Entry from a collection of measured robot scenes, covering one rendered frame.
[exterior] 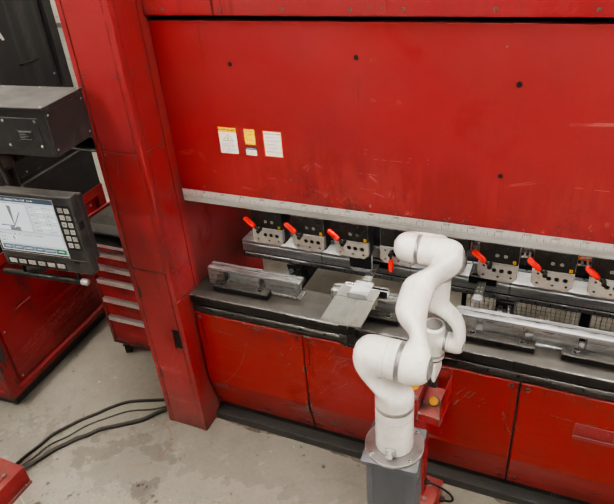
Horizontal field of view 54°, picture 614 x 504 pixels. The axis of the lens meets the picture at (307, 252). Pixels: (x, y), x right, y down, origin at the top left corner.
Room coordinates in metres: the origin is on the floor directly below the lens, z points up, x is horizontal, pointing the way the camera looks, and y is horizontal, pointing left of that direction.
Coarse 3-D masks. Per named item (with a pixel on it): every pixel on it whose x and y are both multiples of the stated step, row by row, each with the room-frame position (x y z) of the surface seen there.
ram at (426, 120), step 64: (192, 64) 2.47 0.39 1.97; (256, 64) 2.35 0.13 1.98; (320, 64) 2.23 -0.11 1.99; (384, 64) 2.13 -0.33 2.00; (448, 64) 2.03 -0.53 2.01; (512, 64) 1.94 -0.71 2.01; (576, 64) 1.86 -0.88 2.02; (192, 128) 2.50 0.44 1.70; (256, 128) 2.36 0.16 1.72; (320, 128) 2.24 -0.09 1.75; (384, 128) 2.13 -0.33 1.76; (448, 128) 2.02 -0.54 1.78; (512, 128) 1.93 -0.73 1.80; (576, 128) 1.84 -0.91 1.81; (256, 192) 2.38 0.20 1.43; (320, 192) 2.25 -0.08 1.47; (384, 192) 2.13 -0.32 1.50; (448, 192) 2.02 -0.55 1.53; (512, 192) 1.92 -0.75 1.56; (576, 192) 1.83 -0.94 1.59
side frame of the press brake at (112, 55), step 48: (96, 0) 2.38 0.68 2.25; (96, 48) 2.41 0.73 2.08; (144, 48) 2.50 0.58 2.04; (96, 96) 2.43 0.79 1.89; (144, 96) 2.44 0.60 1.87; (96, 144) 2.46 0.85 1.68; (144, 144) 2.38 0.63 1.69; (144, 192) 2.38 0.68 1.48; (144, 240) 2.41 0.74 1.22; (192, 240) 2.55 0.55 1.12; (240, 240) 2.93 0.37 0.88; (144, 288) 2.43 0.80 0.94; (192, 288) 2.48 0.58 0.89; (192, 336) 2.41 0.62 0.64; (192, 384) 2.37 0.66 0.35
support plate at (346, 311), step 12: (348, 288) 2.20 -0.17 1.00; (336, 300) 2.12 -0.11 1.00; (348, 300) 2.11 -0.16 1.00; (360, 300) 2.11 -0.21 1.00; (372, 300) 2.10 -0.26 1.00; (324, 312) 2.04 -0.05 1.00; (336, 312) 2.04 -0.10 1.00; (348, 312) 2.03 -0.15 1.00; (360, 312) 2.02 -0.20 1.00; (348, 324) 1.95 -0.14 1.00; (360, 324) 1.94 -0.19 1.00
